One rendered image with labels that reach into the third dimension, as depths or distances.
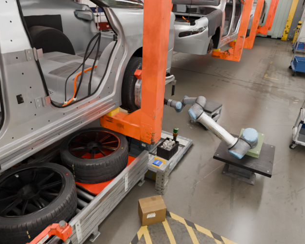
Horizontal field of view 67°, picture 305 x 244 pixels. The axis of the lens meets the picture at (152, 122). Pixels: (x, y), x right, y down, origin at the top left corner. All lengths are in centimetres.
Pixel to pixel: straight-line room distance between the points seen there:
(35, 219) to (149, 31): 157
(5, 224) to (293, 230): 234
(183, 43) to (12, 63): 387
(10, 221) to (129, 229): 95
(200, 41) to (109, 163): 362
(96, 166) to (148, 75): 91
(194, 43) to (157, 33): 319
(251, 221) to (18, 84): 225
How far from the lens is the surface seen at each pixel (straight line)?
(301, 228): 273
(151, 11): 193
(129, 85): 252
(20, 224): 182
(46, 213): 181
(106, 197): 205
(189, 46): 508
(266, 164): 278
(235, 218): 251
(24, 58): 172
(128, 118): 235
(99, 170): 216
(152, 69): 199
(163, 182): 241
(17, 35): 170
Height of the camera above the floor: 183
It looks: 29 degrees down
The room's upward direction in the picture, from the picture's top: 3 degrees clockwise
